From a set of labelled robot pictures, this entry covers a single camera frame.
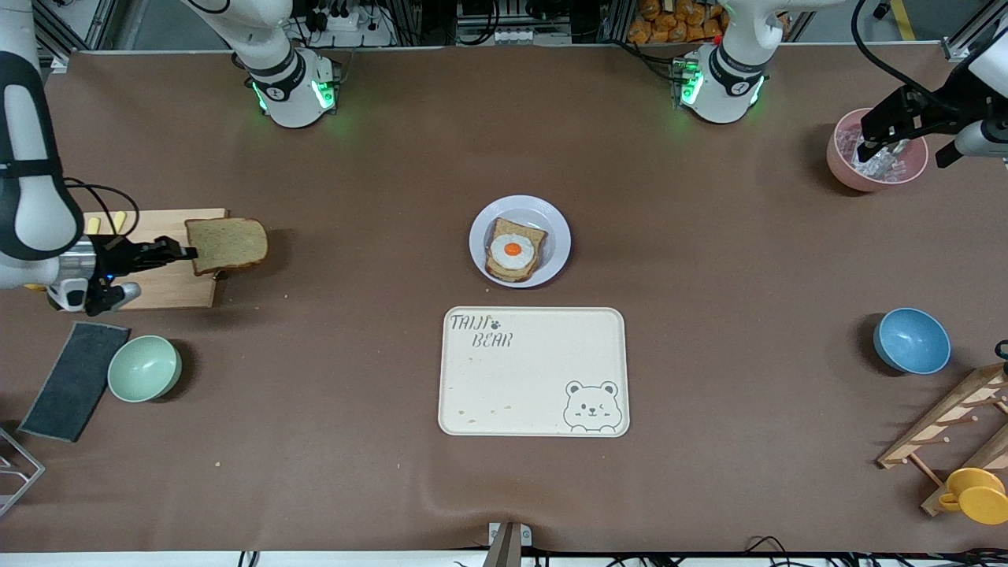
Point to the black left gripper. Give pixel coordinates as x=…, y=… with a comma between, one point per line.
x=934, y=109

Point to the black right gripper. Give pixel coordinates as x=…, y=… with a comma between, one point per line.
x=118, y=257

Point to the brown bread slice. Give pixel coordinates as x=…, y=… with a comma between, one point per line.
x=228, y=246

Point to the pale blue round plate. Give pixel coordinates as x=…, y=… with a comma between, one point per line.
x=551, y=220

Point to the toast with fried egg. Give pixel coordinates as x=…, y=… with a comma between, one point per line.
x=508, y=230

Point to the fried egg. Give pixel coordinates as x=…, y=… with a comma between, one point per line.
x=513, y=249

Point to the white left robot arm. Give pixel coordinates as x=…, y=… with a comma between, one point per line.
x=724, y=79

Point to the clear ice cubes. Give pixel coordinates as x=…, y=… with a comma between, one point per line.
x=886, y=165

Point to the wooden cutting board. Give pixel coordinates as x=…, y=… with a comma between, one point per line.
x=157, y=226

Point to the pink bowl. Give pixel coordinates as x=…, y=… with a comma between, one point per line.
x=839, y=161

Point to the yellow plastic knife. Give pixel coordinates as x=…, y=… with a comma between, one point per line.
x=120, y=222

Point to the mint green bowl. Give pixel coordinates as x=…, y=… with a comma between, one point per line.
x=143, y=368

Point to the dark grey cloth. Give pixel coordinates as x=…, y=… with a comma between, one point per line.
x=75, y=382

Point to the blue bowl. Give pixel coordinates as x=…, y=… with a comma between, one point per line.
x=912, y=340

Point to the orange snack packs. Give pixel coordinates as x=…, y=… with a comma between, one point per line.
x=669, y=24

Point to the wooden dish rack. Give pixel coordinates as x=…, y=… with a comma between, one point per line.
x=937, y=421

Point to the yellow cup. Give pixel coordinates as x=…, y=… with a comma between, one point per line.
x=980, y=500

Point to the long white power strip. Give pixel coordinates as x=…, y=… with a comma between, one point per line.
x=512, y=35

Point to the cream bear print tray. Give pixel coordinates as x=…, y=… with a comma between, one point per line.
x=535, y=378

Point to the aluminium frame post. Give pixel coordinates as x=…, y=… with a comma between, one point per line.
x=59, y=61
x=957, y=51

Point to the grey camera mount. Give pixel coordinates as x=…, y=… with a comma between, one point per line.
x=504, y=551

